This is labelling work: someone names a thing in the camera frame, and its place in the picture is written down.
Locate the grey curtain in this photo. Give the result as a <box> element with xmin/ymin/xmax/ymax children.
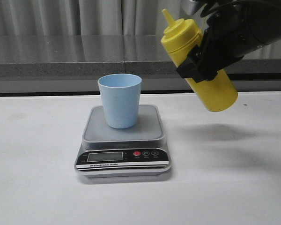
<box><xmin>0</xmin><ymin>0</ymin><xmax>281</xmax><ymax>36</ymax></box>

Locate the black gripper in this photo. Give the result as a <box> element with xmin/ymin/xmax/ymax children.
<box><xmin>176</xmin><ymin>4</ymin><xmax>260</xmax><ymax>83</ymax></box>

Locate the light blue plastic cup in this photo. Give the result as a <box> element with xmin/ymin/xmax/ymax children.
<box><xmin>98</xmin><ymin>74</ymin><xmax>142</xmax><ymax>129</ymax></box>

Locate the yellow squeeze bottle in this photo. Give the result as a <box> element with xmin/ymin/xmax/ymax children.
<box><xmin>161</xmin><ymin>9</ymin><xmax>238</xmax><ymax>112</ymax></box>

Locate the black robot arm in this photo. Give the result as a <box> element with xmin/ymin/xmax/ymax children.
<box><xmin>177</xmin><ymin>0</ymin><xmax>281</xmax><ymax>83</ymax></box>

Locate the silver electronic kitchen scale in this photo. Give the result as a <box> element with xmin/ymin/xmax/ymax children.
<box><xmin>74</xmin><ymin>105</ymin><xmax>172</xmax><ymax>178</ymax></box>

